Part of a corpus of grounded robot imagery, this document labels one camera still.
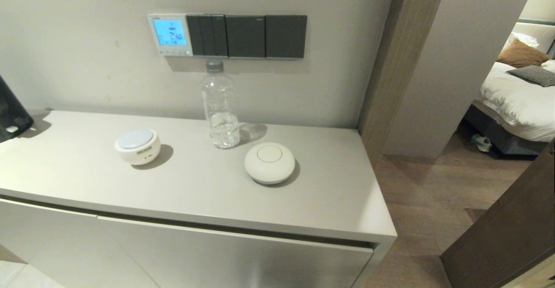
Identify white wall thermostat panel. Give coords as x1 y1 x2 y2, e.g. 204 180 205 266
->
147 14 193 57

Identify white round puck device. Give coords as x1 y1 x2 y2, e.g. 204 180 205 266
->
244 142 296 186

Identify clear plastic water bottle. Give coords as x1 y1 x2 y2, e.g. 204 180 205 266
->
201 59 241 150

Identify grey cabinet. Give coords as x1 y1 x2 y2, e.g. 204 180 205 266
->
0 109 398 288

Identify grey cabinet door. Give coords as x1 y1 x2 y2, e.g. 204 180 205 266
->
96 216 374 288
0 198 160 288

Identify white round device grey lid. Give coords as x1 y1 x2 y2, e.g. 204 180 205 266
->
114 128 161 166

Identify light shoe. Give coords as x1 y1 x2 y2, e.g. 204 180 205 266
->
471 134 493 153

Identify dark bed base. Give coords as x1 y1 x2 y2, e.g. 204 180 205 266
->
463 104 549 156

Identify bed with white duvet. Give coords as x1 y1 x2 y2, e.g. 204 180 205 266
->
473 59 555 143

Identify dark brown wooden door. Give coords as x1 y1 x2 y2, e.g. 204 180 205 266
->
440 138 555 288

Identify brown pillow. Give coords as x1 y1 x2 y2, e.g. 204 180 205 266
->
496 39 550 69

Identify black white checked pillow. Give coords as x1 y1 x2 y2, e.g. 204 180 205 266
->
506 65 555 88

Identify black device with white label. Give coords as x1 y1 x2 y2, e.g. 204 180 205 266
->
0 75 34 144

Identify beige padded headboard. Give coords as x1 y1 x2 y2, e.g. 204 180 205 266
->
512 18 555 59

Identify dark grey single wall switch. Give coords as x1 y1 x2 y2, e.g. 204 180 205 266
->
265 15 307 59
225 15 266 59

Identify dark grey triple wall switch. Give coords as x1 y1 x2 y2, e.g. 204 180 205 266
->
186 14 229 58

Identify brown wooden door frame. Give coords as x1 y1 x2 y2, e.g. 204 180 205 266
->
356 0 451 167

